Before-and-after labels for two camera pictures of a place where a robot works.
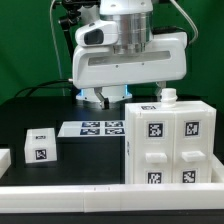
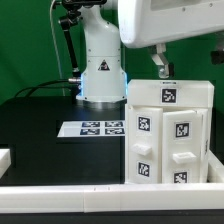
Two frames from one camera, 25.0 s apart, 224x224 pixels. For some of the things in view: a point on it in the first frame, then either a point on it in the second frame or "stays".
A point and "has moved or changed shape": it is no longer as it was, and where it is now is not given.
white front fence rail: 108,198 stays
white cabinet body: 169,144 stays
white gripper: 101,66 → 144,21
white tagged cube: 40,145 → 188,93
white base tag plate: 92,128 stays
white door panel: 154,147 has moved or changed shape
